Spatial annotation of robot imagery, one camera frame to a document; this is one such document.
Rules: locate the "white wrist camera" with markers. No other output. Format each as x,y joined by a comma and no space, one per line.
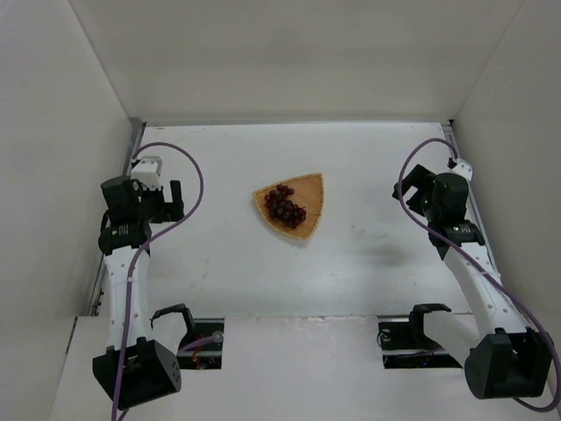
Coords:
147,171
458,166

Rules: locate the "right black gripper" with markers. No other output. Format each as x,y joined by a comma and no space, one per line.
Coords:
415,189

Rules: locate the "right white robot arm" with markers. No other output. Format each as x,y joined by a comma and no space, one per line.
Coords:
508,355

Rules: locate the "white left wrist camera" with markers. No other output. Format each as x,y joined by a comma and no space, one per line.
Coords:
147,171

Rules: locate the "dark red fake grapes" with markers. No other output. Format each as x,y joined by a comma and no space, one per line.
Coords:
282,209

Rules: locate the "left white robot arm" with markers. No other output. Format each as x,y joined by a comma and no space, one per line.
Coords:
136,367

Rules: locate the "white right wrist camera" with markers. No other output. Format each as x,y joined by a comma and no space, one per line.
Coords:
458,166

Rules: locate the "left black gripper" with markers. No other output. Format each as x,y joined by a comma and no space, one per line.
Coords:
162,209

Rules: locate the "woven triangular fruit basket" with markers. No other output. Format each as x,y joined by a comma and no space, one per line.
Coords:
309,194

